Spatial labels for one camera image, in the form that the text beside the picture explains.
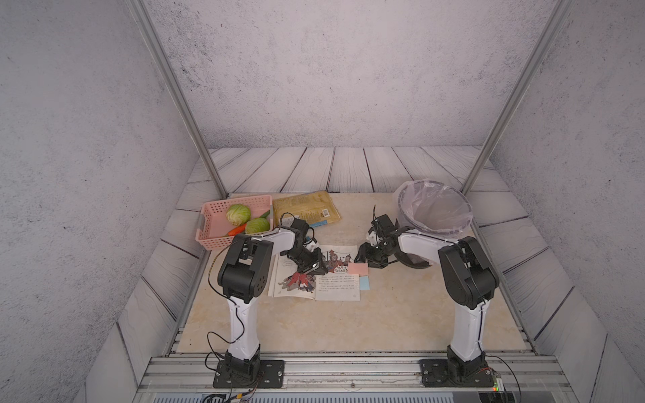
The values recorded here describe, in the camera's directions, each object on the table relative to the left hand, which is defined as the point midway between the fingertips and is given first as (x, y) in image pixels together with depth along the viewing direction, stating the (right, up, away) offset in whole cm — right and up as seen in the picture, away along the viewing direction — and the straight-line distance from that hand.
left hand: (329, 271), depth 94 cm
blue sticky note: (+13, -4, -2) cm, 13 cm away
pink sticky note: (+11, +1, 0) cm, 12 cm away
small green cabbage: (-28, +17, +5) cm, 33 cm away
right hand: (+11, +3, +1) cm, 12 cm away
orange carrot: (-38, +15, +11) cm, 42 cm away
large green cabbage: (-37, +21, +11) cm, 44 cm away
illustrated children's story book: (-15, -2, -5) cm, 16 cm away
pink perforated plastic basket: (-46, +19, +16) cm, 53 cm away
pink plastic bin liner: (+39, +24, 0) cm, 46 cm away
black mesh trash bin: (+23, +18, -16) cm, 34 cm away
